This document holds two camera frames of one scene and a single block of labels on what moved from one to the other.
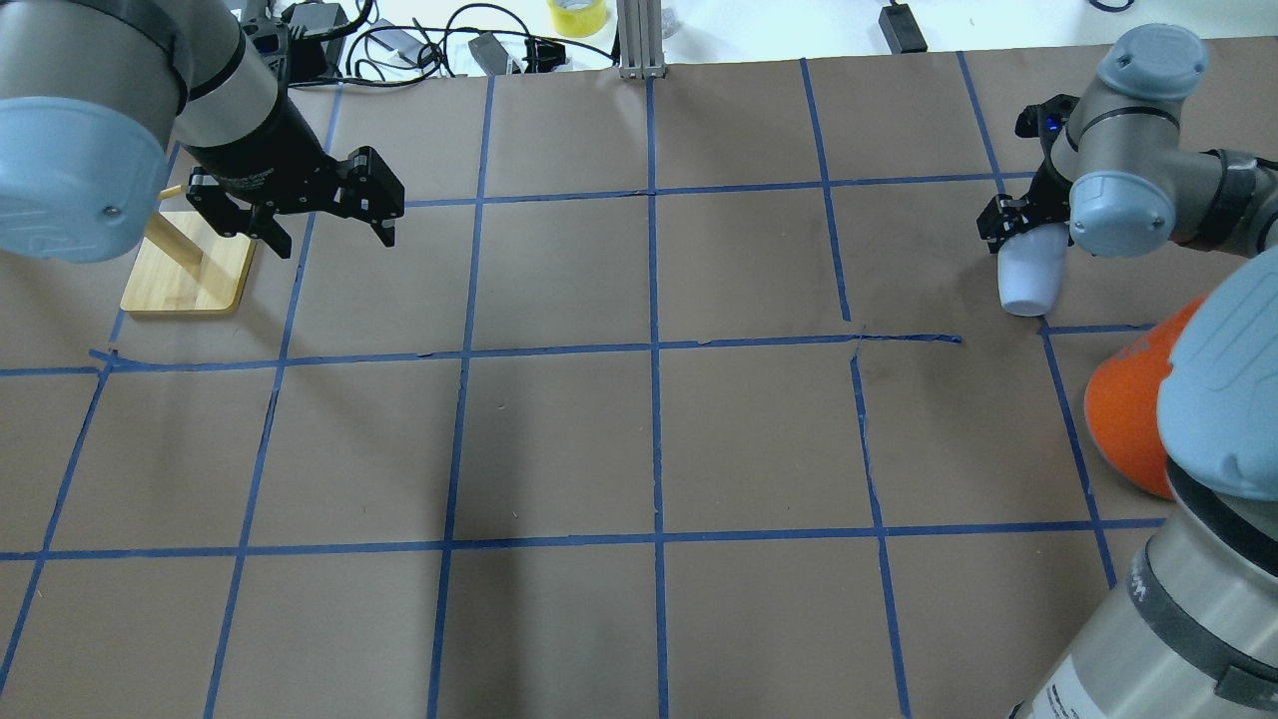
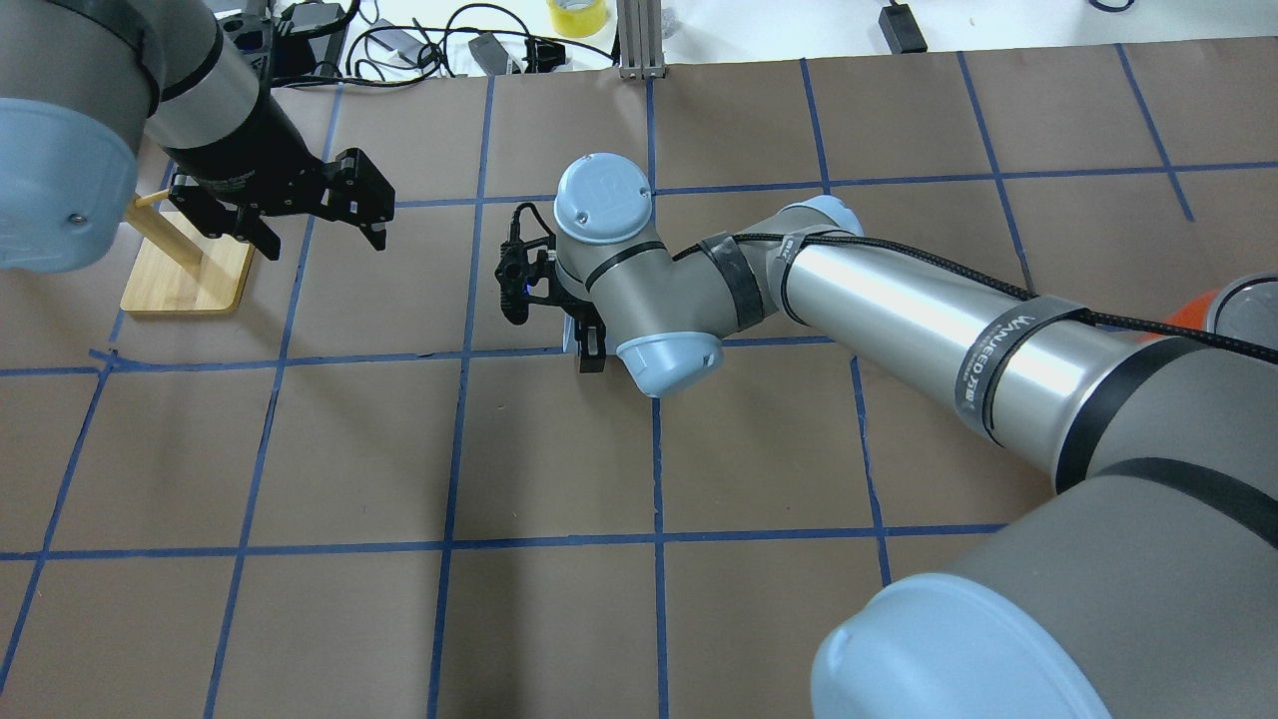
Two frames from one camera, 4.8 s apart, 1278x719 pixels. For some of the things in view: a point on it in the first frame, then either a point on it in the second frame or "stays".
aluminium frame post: (641, 41) stays
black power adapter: (902, 29) stays
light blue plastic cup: (1029, 263) -> (569, 343)
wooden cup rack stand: (187, 268) stays
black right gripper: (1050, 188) -> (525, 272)
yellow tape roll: (578, 18) stays
